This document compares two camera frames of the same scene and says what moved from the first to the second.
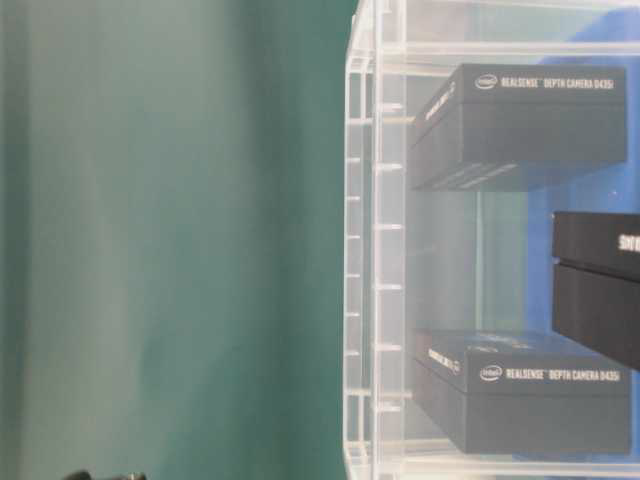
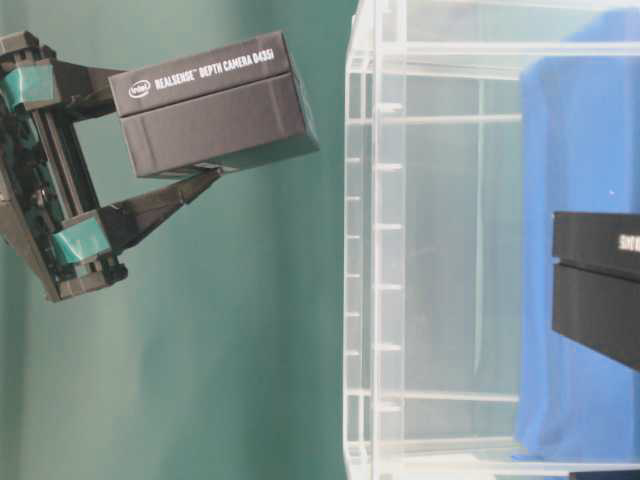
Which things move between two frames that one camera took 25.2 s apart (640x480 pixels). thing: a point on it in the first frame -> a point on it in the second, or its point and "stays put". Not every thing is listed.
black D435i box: [492, 121] -> [235, 105]
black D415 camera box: [521, 391] -> [605, 475]
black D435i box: [596, 283] stays put
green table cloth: [172, 238] stays put
